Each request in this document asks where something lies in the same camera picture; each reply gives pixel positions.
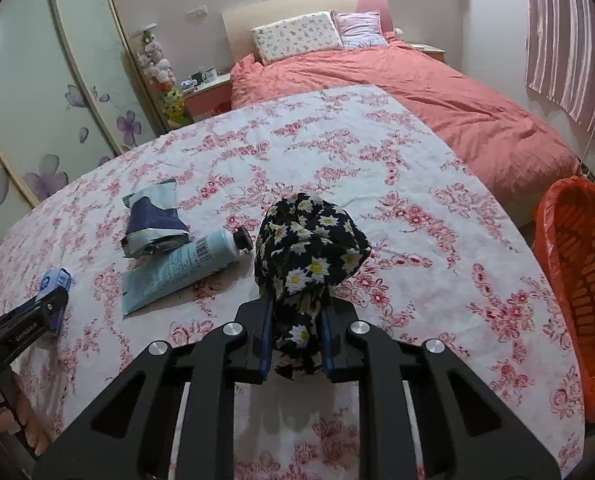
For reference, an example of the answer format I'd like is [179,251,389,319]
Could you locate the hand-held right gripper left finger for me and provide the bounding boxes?
[32,297,274,480]

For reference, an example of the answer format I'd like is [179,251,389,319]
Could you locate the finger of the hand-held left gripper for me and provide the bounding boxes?
[0,267,73,361]

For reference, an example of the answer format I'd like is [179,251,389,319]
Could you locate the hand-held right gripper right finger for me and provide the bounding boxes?
[320,301,561,480]

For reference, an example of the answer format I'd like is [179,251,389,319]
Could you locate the black daisy print cloth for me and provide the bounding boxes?
[254,192,373,381]

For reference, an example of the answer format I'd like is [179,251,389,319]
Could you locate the orange plastic basket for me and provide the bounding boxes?
[534,176,595,425]

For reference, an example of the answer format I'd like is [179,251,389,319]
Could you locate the person's left hand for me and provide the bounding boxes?
[0,394,51,457]

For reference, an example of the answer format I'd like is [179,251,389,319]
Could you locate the light blue squeeze tube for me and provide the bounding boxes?
[122,226,254,317]

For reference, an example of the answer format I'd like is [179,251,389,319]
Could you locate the purple and white pouch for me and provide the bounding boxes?
[122,178,191,259]

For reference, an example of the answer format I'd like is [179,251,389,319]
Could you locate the wardrobe with purple flowers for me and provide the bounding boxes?
[0,0,161,306]

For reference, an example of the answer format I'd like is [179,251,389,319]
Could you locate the pink floral tablecloth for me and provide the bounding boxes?
[0,84,585,480]

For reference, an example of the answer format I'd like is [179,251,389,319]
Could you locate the pink and white nightstand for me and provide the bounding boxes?
[182,72,232,122]

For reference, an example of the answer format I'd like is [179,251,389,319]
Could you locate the stack of plush toys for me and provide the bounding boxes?
[138,27,193,128]

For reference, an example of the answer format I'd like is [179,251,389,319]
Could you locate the salmon red duvet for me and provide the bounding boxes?
[230,40,581,211]

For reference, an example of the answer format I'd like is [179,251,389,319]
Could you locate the wooden nightstand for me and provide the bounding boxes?
[410,42,447,64]

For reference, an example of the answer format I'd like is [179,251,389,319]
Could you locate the white floral pillow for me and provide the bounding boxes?
[251,10,343,65]

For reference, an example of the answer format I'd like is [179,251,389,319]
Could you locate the pink striped pillow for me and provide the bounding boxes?
[331,10,389,51]

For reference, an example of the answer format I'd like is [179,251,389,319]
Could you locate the beige and pink headboard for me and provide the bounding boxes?
[222,0,393,61]

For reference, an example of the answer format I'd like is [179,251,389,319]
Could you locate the pink striped curtain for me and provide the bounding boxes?
[522,0,595,133]

